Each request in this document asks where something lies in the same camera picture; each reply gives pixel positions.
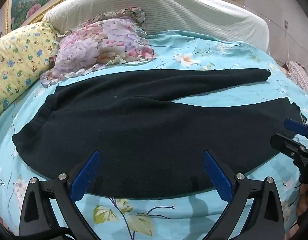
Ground black knit pants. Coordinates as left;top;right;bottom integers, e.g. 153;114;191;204
12;69;302;199

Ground person's right hand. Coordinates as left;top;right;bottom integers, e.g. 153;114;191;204
296;184;308;217

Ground light blue floral bedsheet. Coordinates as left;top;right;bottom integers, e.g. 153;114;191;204
0;31;308;239

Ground pink checkered cloth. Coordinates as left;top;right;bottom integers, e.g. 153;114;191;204
281;61;308;94

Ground yellow cartoon print pillow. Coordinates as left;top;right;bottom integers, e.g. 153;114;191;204
0;21;58;115

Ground pink purple floral pillow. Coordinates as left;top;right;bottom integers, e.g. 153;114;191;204
40;7;155;87

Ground white ribbed headboard cover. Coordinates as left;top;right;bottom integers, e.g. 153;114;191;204
44;0;269;53

